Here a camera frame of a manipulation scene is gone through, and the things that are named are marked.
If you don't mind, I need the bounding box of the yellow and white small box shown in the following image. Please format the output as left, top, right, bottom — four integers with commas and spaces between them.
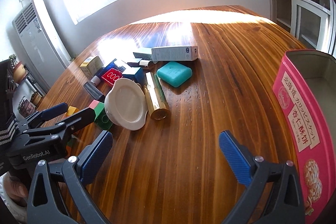
79, 55, 104, 79

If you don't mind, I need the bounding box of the potted plant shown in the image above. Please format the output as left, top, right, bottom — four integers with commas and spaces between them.
8, 54, 27, 83

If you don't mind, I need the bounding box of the blue toy block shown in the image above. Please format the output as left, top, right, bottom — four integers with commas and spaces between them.
121, 67, 144, 85

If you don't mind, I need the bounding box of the red toy block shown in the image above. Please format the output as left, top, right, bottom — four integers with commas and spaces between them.
101, 68, 124, 88

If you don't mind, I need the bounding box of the white ceramic dish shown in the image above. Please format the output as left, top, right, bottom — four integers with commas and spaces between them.
104, 77, 148, 131

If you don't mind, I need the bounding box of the white glass door cabinet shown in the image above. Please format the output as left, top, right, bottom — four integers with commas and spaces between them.
262, 0, 336, 56

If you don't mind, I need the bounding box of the yellow toy block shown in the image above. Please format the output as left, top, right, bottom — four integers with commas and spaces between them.
65, 106, 79, 117

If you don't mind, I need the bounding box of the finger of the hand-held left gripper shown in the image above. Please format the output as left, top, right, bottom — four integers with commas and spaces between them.
18, 103, 69, 128
25, 108, 95, 138

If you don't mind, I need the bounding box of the grey standing air conditioner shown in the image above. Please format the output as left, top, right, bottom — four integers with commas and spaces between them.
12, 0, 67, 93

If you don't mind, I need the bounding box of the plant shelf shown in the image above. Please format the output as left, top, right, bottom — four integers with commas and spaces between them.
0, 55, 46, 119

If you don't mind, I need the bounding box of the green toy block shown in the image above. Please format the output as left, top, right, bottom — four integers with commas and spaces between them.
94, 102, 114, 131

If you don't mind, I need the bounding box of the teal plastic case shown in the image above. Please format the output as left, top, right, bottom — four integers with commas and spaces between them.
157, 61, 193, 88

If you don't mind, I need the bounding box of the person's left hand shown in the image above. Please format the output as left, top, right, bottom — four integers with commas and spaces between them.
0, 174, 29, 207

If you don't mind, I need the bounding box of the pink tin box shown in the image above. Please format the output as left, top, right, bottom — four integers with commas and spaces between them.
272, 49, 336, 224

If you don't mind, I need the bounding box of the brown bottle with gold cap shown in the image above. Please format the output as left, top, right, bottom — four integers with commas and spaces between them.
127, 60, 155, 70

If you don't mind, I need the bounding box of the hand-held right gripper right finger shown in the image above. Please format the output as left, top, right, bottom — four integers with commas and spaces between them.
219, 130, 306, 224

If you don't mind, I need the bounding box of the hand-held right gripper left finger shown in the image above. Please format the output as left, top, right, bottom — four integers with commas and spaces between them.
26, 130, 114, 224

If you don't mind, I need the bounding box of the pale teal small carton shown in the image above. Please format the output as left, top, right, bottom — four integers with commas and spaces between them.
133, 48, 153, 60

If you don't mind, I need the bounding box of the white and blue carton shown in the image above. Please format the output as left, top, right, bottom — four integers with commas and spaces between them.
151, 46, 198, 62

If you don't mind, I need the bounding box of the person's left forearm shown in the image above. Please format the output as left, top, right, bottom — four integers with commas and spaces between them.
0, 112, 19, 177

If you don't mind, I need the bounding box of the wooden desktop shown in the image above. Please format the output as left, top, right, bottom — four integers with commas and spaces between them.
34, 5, 313, 224

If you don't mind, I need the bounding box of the blue lip balm tube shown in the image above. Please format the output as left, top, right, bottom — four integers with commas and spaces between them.
90, 58, 118, 86

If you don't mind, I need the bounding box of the gold lipstick tube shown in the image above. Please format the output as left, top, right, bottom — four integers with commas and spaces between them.
143, 72, 170, 120

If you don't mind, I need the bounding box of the black square lipstick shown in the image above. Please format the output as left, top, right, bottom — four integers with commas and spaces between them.
83, 81, 105, 101

